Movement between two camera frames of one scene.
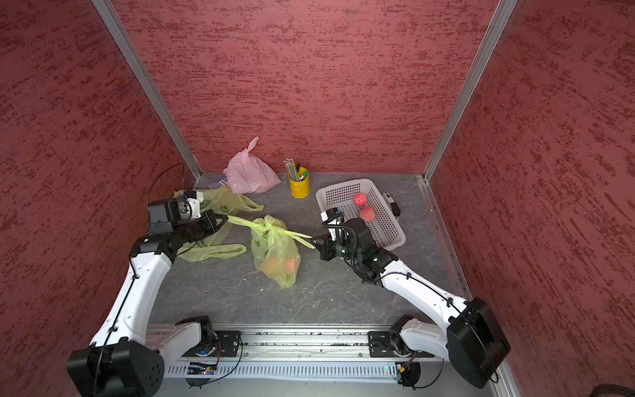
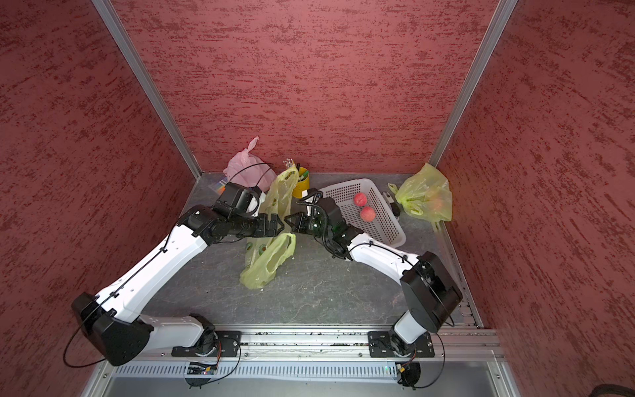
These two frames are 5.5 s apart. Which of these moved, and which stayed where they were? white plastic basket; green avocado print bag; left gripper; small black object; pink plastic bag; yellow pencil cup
Moved: left gripper; green avocado print bag
Stayed: small black object; white plastic basket; yellow pencil cup; pink plastic bag
